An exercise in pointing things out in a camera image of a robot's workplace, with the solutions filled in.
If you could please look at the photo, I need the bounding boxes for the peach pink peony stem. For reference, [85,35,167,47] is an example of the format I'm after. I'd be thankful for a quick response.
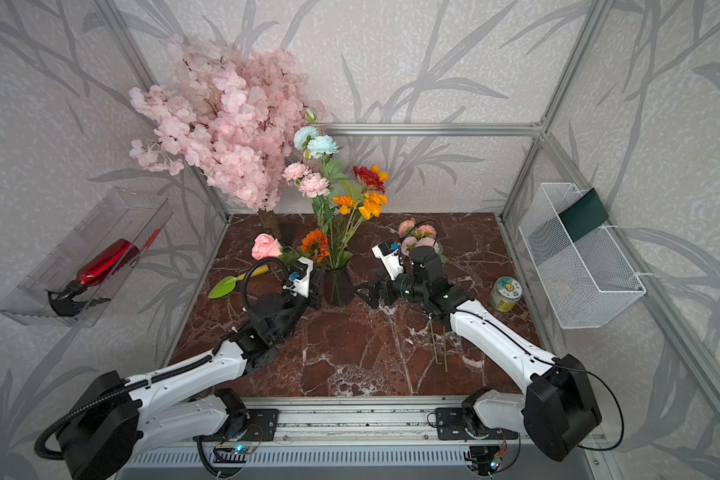
[398,217,448,373]

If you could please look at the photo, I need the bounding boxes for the pink rose stem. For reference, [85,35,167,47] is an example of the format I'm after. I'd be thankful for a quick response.
[251,233,300,270]

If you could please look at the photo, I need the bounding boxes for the pink ranunculus flower stem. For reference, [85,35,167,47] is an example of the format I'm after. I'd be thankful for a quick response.
[400,238,447,364]

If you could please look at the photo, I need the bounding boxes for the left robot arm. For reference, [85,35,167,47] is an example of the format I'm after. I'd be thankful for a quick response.
[34,258,322,479]

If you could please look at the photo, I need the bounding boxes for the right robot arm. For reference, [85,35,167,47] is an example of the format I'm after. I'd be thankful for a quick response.
[355,241,602,462]

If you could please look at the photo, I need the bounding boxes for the dark glass vase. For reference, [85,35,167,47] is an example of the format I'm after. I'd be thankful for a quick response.
[322,265,354,307]

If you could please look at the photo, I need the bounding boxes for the red and orange flowers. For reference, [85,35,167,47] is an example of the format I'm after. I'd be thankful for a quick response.
[300,165,388,270]

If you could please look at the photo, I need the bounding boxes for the green yellow garden trowel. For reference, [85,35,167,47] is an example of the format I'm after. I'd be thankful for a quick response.
[208,265,269,299]

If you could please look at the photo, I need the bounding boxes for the green tape roll can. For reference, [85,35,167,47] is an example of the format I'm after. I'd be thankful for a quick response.
[491,276,523,312]

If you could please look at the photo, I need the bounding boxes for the pale pink carnation stem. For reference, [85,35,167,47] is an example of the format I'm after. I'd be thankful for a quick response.
[282,162,331,199]

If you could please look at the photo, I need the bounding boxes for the light blue carnation stem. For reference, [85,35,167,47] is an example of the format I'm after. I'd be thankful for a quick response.
[293,108,341,179]

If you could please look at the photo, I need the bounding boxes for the dark green card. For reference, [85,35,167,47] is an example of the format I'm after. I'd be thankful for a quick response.
[559,188,609,242]

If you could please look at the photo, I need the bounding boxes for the pink cherry blossom tree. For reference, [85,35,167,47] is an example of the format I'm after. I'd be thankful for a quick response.
[129,35,308,211]

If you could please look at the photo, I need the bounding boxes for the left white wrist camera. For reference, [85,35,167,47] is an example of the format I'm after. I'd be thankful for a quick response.
[283,257,314,298]

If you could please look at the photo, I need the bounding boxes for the aluminium front rail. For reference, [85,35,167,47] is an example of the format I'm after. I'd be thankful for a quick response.
[125,395,577,448]

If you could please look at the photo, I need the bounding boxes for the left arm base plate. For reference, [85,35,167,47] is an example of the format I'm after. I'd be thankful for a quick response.
[217,408,280,442]

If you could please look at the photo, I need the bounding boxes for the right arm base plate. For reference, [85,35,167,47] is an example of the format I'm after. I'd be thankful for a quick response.
[434,408,489,441]

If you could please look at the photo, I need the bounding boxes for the white wire mesh basket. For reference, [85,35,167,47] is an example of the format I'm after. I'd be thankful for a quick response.
[519,182,646,330]

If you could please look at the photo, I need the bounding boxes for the clear plastic wall bin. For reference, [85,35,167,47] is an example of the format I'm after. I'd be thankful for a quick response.
[0,187,173,328]

